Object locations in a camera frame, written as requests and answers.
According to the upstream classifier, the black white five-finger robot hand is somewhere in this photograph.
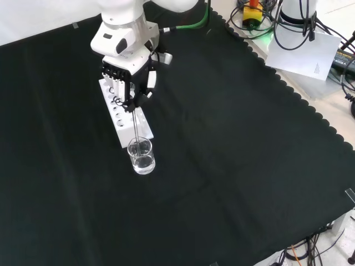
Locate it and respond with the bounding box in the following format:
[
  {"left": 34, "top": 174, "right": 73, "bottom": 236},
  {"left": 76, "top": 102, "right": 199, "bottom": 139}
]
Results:
[{"left": 99, "top": 41, "right": 174, "bottom": 113}]

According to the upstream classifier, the clear glass rod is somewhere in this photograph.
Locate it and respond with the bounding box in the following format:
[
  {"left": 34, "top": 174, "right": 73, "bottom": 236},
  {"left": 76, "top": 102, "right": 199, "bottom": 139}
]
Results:
[{"left": 132, "top": 108, "right": 140, "bottom": 156}]

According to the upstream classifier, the white test tube rack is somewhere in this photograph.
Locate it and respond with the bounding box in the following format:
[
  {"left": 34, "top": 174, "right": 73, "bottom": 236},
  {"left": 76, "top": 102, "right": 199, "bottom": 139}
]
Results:
[{"left": 98, "top": 78, "right": 155, "bottom": 150}]

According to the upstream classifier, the clear glass beaker with liquid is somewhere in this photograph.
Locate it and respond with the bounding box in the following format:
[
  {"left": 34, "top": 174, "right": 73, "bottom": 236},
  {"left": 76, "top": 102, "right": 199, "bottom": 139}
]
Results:
[{"left": 126, "top": 137, "right": 156, "bottom": 176}]

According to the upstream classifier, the yellow stop button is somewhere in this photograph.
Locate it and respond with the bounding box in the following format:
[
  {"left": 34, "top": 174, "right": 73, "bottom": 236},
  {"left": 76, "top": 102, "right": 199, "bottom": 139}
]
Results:
[{"left": 242, "top": 0, "right": 264, "bottom": 30}]

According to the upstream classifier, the black bench cloth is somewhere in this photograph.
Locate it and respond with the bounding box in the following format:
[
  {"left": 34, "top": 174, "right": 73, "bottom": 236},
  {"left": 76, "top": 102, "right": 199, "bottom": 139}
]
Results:
[{"left": 0, "top": 0, "right": 355, "bottom": 266}]

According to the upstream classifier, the white paper sheet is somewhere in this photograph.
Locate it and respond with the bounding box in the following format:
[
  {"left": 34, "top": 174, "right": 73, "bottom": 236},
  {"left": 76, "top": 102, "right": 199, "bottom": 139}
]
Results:
[{"left": 265, "top": 27, "right": 342, "bottom": 82}]

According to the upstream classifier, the black power adapter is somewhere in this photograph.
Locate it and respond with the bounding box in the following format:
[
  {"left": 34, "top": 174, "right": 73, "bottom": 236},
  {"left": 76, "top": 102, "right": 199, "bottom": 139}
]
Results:
[{"left": 331, "top": 48, "right": 355, "bottom": 73}]

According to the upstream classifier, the green cable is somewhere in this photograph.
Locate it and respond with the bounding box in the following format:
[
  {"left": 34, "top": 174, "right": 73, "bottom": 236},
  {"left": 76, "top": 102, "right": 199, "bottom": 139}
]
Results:
[{"left": 159, "top": 0, "right": 212, "bottom": 33}]

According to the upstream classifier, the black cable with plug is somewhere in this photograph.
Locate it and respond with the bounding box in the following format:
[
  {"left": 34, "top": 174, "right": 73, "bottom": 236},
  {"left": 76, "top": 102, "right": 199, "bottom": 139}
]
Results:
[{"left": 272, "top": 0, "right": 318, "bottom": 52}]

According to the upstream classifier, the pale metal base plate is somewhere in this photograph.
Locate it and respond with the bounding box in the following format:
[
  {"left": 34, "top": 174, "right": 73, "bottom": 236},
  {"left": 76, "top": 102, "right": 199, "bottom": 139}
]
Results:
[{"left": 244, "top": 33, "right": 346, "bottom": 99}]

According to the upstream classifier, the black ribbed cable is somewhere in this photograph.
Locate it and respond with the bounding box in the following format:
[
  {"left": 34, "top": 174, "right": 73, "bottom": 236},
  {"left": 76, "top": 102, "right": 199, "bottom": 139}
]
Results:
[{"left": 339, "top": 63, "right": 355, "bottom": 118}]

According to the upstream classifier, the orange cable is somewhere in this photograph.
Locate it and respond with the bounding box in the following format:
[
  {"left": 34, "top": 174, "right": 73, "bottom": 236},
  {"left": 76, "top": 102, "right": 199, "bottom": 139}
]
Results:
[{"left": 290, "top": 244, "right": 302, "bottom": 263}]

